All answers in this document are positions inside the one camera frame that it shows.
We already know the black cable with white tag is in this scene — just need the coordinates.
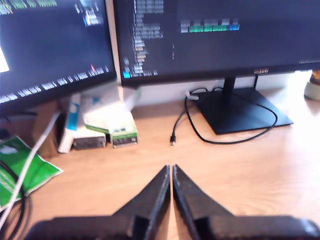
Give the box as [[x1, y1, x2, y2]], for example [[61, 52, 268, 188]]
[[169, 86, 208, 147]]

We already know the dark small box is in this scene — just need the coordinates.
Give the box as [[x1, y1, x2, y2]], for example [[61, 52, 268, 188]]
[[71, 132, 108, 151]]

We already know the amber glass jar, pale base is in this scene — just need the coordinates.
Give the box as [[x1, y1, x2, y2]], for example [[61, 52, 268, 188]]
[[303, 70, 320, 101]]

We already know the long white box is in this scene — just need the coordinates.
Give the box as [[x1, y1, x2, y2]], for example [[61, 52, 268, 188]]
[[81, 83, 143, 113]]

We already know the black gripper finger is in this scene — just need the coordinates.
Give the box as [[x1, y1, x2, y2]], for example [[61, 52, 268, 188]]
[[172, 164, 235, 240], [113, 164, 172, 240]]

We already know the green plastic bag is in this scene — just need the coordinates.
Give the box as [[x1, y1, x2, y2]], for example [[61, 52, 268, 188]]
[[0, 136, 64, 210]]

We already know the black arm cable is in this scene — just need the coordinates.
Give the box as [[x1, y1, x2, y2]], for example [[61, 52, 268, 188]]
[[0, 159, 34, 240]]

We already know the black Huawei monitor with stand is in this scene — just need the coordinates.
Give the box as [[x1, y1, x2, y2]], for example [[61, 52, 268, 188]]
[[112, 0, 320, 136]]

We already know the black monitor with thin bezel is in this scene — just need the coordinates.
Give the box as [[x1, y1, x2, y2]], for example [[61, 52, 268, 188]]
[[0, 0, 118, 116]]

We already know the black cable over monitor stand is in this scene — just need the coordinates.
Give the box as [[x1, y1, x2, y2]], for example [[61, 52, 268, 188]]
[[184, 87, 279, 145]]

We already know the small white box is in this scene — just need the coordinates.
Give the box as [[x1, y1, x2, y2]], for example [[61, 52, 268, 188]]
[[58, 93, 83, 154]]

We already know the green and white box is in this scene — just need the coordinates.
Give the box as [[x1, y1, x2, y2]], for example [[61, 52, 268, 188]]
[[83, 108, 140, 149]]

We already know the brown cardboard box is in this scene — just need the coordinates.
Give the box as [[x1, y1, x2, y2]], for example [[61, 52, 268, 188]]
[[31, 99, 62, 159]]

